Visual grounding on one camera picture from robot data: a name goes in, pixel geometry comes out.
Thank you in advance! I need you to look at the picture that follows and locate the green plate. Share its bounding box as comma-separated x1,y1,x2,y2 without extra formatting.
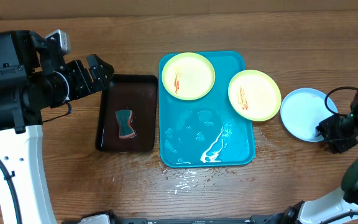
161,52,216,101
228,70,282,122

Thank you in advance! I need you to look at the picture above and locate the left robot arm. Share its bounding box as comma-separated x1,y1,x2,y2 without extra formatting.
0,30,114,223

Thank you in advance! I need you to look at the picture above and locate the green and orange sponge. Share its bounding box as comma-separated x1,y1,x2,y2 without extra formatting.
116,109,135,139

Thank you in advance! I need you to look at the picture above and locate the light blue plate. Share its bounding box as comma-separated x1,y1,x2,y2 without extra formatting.
280,88,333,142

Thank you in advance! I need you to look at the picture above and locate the green plate top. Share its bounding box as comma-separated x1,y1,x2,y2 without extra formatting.
161,52,216,101

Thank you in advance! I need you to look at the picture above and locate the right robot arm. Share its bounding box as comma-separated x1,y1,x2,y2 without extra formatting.
268,88,358,223

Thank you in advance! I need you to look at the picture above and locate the black rectangular tray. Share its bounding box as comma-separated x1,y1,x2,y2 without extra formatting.
95,74,158,152

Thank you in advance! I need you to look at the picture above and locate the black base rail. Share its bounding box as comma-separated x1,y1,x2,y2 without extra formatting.
61,213,291,224

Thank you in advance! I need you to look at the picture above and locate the teal plastic tray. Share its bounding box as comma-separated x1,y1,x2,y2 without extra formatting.
158,50,256,168

